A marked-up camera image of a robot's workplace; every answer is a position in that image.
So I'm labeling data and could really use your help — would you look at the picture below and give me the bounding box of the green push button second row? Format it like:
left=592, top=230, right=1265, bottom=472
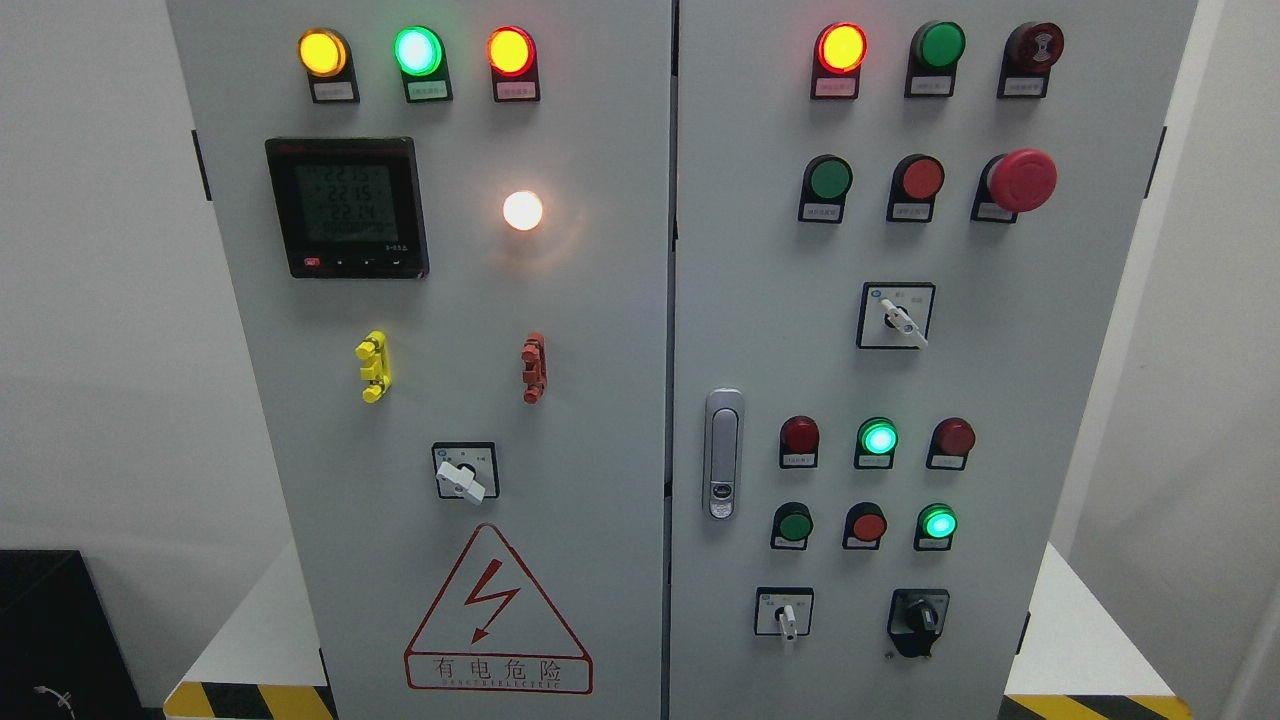
left=797, top=154, right=852, bottom=224

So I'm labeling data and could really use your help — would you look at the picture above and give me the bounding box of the yellow indicator light top left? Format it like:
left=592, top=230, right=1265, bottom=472
left=297, top=27, right=360, bottom=104

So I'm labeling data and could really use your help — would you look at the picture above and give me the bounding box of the silver door lock handle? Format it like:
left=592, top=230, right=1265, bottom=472
left=701, top=388, right=745, bottom=520

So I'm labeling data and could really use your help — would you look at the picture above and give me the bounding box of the red emergency stop mushroom button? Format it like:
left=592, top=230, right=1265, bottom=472
left=972, top=149, right=1059, bottom=224

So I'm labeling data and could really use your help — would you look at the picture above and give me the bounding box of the dark red indicator light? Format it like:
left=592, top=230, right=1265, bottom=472
left=778, top=415, right=820, bottom=470
left=925, top=416, right=977, bottom=471

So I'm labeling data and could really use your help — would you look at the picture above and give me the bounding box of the dark red indicator light left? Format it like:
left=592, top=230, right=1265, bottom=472
left=778, top=415, right=820, bottom=470

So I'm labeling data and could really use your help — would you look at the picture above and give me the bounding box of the green push button lower row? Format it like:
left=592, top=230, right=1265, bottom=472
left=769, top=501, right=814, bottom=551

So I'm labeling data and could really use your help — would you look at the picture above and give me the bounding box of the red ringed yellow indicator light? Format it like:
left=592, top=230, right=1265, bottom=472
left=810, top=22, right=868, bottom=101

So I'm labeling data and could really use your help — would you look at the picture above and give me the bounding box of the red push button second row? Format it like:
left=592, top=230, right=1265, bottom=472
left=886, top=152, right=945, bottom=223

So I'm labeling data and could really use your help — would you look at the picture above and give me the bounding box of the green lit button lower row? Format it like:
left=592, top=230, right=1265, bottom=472
left=913, top=502, right=957, bottom=552

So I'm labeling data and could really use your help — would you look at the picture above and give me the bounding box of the white glowing lamp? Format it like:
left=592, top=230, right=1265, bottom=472
left=502, top=190, right=544, bottom=232

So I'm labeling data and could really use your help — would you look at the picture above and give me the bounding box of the white selector switch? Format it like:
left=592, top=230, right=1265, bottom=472
left=856, top=282, right=936, bottom=350
left=754, top=585, right=815, bottom=653

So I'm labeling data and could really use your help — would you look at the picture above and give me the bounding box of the grey electrical control cabinet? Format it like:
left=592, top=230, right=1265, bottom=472
left=166, top=1, right=1197, bottom=719

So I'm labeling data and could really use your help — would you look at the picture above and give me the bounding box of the black box lower left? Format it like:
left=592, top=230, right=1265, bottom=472
left=1, top=550, right=146, bottom=719

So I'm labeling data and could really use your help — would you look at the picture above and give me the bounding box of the black rotary knob switch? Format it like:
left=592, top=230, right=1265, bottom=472
left=886, top=588, right=951, bottom=659

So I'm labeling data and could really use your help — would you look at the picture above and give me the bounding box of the orange red indicator light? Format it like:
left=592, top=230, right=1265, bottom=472
left=486, top=26, right=540, bottom=102

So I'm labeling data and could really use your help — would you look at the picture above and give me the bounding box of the dark red indicator light right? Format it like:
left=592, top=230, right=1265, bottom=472
left=925, top=416, right=977, bottom=471

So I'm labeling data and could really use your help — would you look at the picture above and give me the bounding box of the white selector switch left door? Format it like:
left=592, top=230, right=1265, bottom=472
left=431, top=441, right=500, bottom=505

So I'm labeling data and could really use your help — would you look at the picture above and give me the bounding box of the red high voltage warning sticker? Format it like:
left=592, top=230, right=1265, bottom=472
left=404, top=523, right=594, bottom=694

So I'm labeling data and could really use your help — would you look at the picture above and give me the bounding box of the white selector switch upper right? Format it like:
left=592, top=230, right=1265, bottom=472
left=856, top=282, right=936, bottom=350

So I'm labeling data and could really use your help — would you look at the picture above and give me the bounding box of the dark red buzzer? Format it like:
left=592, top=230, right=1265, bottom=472
left=997, top=22, right=1065, bottom=99

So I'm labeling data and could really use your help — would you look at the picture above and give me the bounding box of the black digital power meter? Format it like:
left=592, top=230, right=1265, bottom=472
left=265, top=136, right=430, bottom=279

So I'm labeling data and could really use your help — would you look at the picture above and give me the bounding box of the green lit indicator light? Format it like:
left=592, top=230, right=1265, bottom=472
left=393, top=26, right=453, bottom=102

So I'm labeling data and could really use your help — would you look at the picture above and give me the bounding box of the green lit indicator middle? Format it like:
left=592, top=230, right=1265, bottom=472
left=854, top=416, right=899, bottom=470

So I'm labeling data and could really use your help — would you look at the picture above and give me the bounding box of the dark green button top right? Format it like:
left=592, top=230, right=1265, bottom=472
left=904, top=20, right=966, bottom=99

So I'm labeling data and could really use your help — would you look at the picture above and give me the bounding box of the red push button lower row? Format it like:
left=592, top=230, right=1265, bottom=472
left=842, top=502, right=888, bottom=550

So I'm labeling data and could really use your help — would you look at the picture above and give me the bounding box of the yellow terminal connector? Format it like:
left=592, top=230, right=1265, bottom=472
left=355, top=331, right=392, bottom=404

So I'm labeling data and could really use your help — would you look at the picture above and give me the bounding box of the white selector switch bottom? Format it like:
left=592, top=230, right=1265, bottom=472
left=754, top=585, right=815, bottom=653

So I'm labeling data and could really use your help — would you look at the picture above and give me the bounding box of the red terminal connector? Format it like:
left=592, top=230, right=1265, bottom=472
left=520, top=331, right=548, bottom=405

